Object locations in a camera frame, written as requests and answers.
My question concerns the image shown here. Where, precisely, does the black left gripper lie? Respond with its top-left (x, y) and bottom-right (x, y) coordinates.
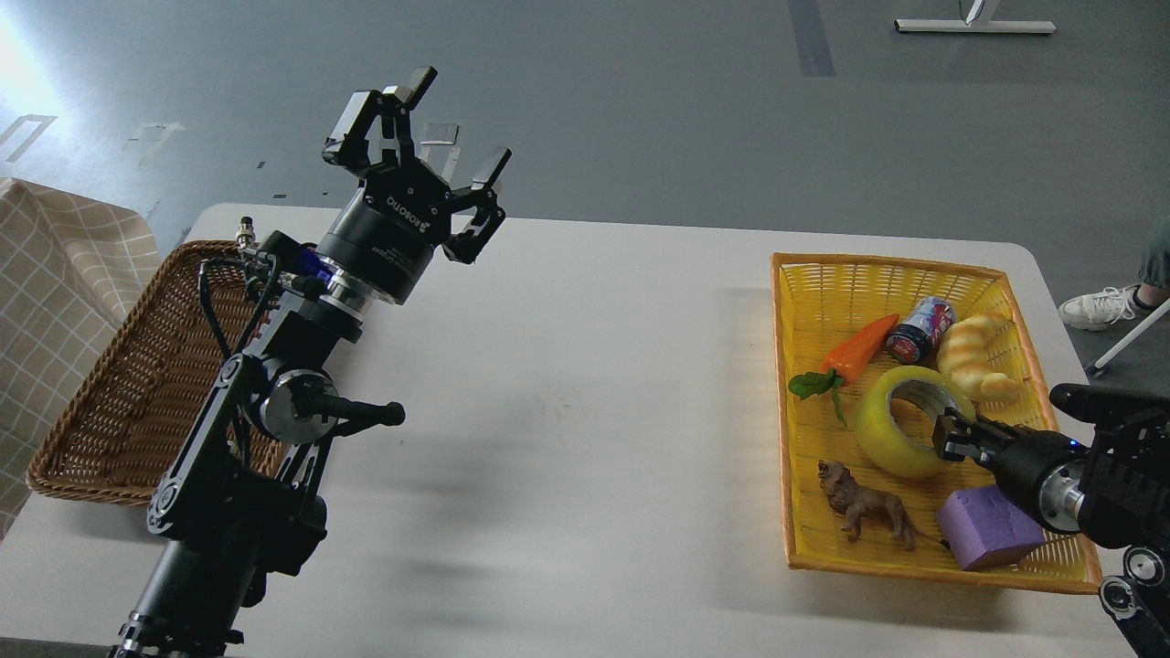
top-left (316, 66), bottom-right (512, 304)

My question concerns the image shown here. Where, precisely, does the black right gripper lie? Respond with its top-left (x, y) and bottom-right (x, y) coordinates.
top-left (932, 407), bottom-right (1088, 534)

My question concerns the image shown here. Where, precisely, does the yellow tape roll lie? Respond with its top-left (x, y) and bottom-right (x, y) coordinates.
top-left (854, 366), bottom-right (976, 479)

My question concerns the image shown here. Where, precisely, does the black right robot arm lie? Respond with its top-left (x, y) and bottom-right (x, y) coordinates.
top-left (932, 384), bottom-right (1169, 657)

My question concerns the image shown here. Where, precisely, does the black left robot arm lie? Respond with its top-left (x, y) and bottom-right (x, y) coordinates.
top-left (110, 67), bottom-right (511, 657)

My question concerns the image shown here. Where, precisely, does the toy croissant bread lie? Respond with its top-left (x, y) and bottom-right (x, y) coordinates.
top-left (937, 313), bottom-right (1021, 403)

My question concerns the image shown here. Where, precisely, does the purple foam block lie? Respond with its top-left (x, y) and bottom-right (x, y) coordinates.
top-left (935, 484), bottom-right (1048, 571)

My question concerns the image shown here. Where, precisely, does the small soda can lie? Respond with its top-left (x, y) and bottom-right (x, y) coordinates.
top-left (885, 296), bottom-right (957, 364)

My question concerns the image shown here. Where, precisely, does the brown toy lion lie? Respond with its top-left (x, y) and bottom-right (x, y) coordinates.
top-left (815, 460), bottom-right (918, 551)

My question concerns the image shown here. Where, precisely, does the yellow plastic basket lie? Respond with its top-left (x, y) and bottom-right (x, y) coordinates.
top-left (771, 253), bottom-right (1101, 594)

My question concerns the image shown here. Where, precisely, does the orange toy carrot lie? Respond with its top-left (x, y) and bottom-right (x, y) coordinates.
top-left (786, 313), bottom-right (901, 430)

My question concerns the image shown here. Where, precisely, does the white sneaker shoe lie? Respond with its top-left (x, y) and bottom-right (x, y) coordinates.
top-left (1058, 286), bottom-right (1143, 333)

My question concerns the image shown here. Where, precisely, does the white chair leg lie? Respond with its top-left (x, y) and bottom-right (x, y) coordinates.
top-left (1083, 299), bottom-right (1169, 378)

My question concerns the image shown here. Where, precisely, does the beige checkered cloth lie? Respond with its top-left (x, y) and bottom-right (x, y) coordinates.
top-left (1, 176), bottom-right (160, 532)

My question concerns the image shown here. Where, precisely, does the brown wicker basket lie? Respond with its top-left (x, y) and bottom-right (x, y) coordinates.
top-left (26, 240), bottom-right (239, 505)

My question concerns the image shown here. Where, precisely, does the white metal stand base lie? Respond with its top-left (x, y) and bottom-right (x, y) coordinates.
top-left (893, 1), bottom-right (1058, 35)

